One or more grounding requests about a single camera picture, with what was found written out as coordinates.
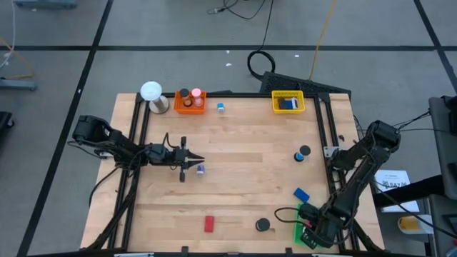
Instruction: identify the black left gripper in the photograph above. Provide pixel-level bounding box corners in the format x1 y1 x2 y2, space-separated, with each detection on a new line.
146 136 206 183

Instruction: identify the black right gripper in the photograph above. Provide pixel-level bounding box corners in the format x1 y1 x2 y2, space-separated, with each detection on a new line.
301 213 344 250

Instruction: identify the green plastic basket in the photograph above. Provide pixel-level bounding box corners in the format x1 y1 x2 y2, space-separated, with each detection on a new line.
293 202 324 250

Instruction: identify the black hourglass orange sand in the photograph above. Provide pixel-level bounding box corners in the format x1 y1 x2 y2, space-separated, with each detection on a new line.
179 88 192 107

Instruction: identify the blue plastic box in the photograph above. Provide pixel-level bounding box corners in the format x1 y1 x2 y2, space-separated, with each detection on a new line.
293 187 311 203

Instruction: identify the orange plastic basket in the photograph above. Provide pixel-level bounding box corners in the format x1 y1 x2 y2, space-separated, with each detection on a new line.
173 89 208 116

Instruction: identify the black hourglass white sand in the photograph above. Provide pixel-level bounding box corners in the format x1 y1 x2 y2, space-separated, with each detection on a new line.
254 217 271 232

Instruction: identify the yellow white container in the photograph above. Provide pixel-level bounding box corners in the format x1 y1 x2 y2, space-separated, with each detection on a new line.
397 214 435 236

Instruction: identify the black hourglass blue sand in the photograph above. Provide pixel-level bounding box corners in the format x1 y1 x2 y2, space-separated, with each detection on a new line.
293 144 312 163

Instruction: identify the white booklet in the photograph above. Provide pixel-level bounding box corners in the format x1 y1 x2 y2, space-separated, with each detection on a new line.
373 169 421 214

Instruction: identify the black beam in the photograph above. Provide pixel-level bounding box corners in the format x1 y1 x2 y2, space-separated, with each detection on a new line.
373 173 447 208

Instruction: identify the yellow plastic basket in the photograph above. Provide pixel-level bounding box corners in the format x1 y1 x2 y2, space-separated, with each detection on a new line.
271 89 306 115

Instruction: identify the black perforated case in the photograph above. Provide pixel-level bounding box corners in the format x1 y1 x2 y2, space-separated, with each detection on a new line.
258 71 353 97

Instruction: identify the grey cabinet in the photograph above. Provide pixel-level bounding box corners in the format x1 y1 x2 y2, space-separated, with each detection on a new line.
427 94 457 257

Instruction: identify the grey table foot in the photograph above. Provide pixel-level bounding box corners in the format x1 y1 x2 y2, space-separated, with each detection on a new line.
0 78 39 92

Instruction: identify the black caster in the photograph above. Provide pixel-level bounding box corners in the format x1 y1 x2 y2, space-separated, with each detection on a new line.
0 111 15 131

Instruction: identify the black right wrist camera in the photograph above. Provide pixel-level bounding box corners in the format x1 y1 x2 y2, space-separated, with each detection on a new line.
298 203 320 221

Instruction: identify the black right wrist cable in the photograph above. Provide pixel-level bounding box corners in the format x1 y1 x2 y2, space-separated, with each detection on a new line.
273 206 308 225

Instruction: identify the black aluminium table frame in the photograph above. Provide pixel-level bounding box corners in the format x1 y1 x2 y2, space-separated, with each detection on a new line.
80 91 386 255

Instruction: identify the black coiled cable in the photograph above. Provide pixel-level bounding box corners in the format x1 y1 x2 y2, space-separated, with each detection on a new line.
246 0 277 81

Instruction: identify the thin black floor cable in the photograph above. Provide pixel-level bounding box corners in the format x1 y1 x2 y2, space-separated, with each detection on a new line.
207 0 268 21

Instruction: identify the yellow cable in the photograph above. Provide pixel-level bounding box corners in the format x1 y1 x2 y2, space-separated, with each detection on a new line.
308 0 338 81

